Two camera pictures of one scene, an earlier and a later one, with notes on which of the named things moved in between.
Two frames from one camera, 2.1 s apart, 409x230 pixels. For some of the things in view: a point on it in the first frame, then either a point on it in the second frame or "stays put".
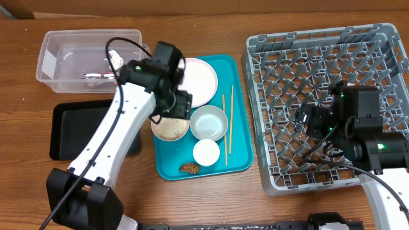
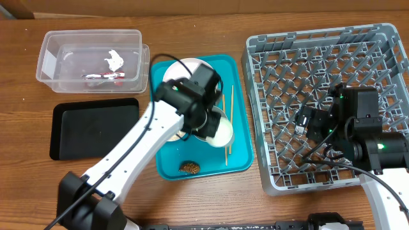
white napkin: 115,61 stays put
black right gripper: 316,115 stays put
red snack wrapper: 103,75 stays put
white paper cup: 206,152 to 223,134
